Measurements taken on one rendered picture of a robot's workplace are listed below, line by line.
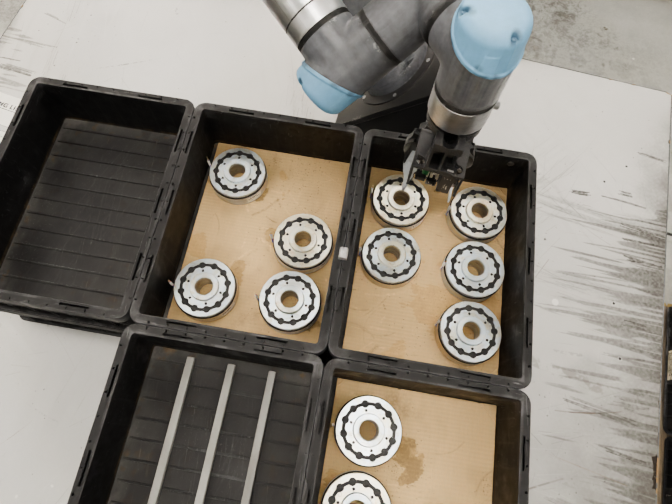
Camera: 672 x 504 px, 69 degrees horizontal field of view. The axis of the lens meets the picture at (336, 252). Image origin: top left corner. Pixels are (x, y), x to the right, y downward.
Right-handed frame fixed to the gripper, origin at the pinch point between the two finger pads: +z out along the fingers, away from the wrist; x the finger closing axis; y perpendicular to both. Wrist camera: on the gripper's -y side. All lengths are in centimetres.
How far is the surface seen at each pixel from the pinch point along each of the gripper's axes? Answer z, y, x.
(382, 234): 9.2, 7.8, -4.7
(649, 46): 95, -149, 86
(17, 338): 25, 42, -66
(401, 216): 9.3, 3.4, -2.2
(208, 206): 12.1, 10.2, -36.7
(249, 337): 2.1, 32.4, -19.6
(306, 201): 12.1, 4.1, -19.8
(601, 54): 95, -138, 66
